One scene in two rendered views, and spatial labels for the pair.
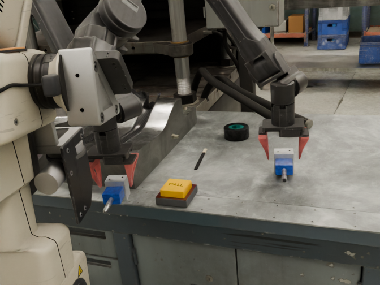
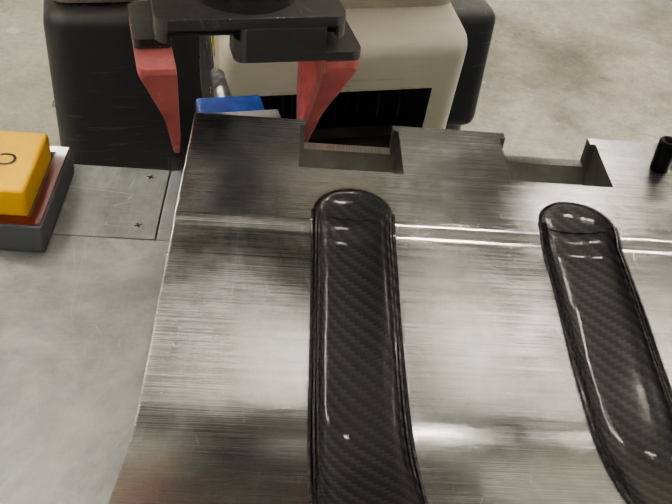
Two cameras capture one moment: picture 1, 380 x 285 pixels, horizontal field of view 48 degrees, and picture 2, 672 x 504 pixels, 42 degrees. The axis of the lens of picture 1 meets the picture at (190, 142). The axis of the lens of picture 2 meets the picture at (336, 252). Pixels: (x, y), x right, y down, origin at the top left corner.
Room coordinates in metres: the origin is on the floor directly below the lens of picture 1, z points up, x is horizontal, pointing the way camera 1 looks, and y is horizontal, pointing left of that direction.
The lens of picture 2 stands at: (1.38, 0.05, 1.15)
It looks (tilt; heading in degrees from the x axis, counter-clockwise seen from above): 41 degrees down; 153
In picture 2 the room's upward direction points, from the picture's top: 6 degrees clockwise
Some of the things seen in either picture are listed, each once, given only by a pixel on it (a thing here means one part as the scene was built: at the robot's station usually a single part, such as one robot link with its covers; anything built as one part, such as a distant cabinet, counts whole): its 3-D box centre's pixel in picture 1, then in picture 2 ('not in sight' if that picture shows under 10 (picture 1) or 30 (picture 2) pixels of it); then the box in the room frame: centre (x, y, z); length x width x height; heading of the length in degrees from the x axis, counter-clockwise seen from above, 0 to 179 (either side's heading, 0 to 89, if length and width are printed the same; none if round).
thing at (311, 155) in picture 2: not in sight; (347, 174); (1.04, 0.22, 0.87); 0.05 x 0.05 x 0.04; 68
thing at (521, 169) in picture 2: not in sight; (545, 186); (1.08, 0.32, 0.87); 0.05 x 0.05 x 0.04; 68
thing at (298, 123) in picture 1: (283, 115); not in sight; (1.00, -0.24, 0.96); 0.10 x 0.07 x 0.07; 77
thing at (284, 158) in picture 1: (284, 168); not in sight; (0.97, -0.23, 0.83); 0.13 x 0.05 x 0.05; 167
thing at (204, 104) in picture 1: (109, 84); not in sight; (2.30, 0.41, 0.76); 1.30 x 0.84 x 0.07; 68
